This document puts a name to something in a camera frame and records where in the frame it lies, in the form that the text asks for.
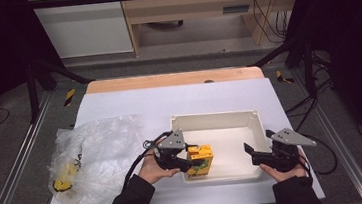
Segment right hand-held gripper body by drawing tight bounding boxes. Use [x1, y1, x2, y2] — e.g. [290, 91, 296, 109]
[248, 124, 320, 176]

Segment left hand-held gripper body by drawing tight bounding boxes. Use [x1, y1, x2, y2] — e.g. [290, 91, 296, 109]
[151, 129, 191, 174]

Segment yellow juice carton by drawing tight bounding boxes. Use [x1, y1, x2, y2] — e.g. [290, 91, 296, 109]
[181, 142, 217, 181]

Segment white plastic bin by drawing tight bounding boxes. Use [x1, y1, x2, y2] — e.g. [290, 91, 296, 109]
[165, 106, 276, 188]

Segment clear plastic bag yellow smiley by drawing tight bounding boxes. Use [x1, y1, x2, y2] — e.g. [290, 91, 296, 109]
[42, 113, 154, 204]

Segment person's right hand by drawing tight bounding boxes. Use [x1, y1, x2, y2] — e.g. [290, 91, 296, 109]
[257, 149, 310, 186]

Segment person's left hand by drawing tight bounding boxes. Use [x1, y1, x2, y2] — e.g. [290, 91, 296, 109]
[135, 145, 183, 186]

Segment white table sheet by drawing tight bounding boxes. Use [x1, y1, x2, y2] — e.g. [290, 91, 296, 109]
[31, 71, 326, 204]

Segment yellow black tape strip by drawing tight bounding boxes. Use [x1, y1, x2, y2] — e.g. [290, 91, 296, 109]
[274, 68, 296, 86]
[62, 88, 78, 107]

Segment black metal stand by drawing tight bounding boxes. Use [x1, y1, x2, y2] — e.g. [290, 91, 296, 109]
[246, 33, 319, 103]
[23, 53, 98, 125]

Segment wooden desk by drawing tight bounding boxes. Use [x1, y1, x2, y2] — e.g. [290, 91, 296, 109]
[118, 0, 310, 59]

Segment white cabinet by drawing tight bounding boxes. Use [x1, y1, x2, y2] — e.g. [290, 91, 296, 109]
[26, 0, 135, 63]

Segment black floor cables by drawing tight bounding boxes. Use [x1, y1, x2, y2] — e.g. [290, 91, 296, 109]
[279, 50, 339, 134]

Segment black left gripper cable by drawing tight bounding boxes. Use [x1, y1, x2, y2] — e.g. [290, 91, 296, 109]
[117, 130, 180, 193]

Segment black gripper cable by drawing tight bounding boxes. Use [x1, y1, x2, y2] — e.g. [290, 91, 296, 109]
[297, 129, 341, 178]
[117, 130, 180, 193]

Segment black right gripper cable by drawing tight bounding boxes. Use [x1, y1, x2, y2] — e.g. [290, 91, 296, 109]
[297, 129, 341, 178]

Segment aluminium rail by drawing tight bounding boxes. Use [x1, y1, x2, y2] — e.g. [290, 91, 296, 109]
[0, 90, 63, 204]
[290, 63, 362, 204]

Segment black cables under desk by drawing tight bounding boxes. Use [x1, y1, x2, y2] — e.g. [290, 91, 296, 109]
[251, 0, 294, 46]

